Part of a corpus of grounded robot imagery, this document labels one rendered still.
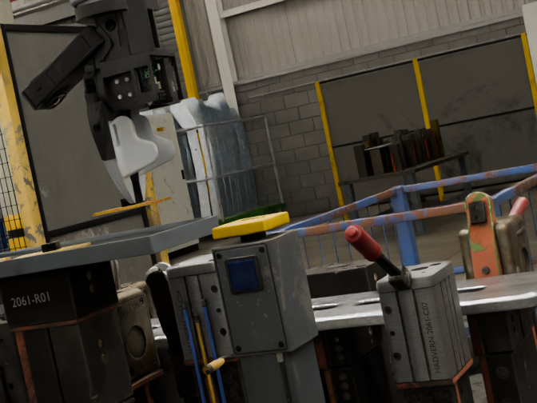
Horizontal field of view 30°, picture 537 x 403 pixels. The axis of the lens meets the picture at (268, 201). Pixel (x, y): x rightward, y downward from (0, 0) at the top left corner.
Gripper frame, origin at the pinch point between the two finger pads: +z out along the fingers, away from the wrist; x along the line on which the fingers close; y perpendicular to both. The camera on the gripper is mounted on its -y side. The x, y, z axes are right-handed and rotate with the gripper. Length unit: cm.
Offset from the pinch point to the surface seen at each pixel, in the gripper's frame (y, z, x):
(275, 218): 17.2, 5.5, -4.1
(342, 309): 13.2, 21.2, 27.2
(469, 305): 31.0, 21.2, 18.6
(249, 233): 15.1, 6.3, -6.3
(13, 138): -186, -27, 275
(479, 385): 18, 51, 92
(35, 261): -8.9, 5.3, -6.9
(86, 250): -2.1, 5.0, -7.9
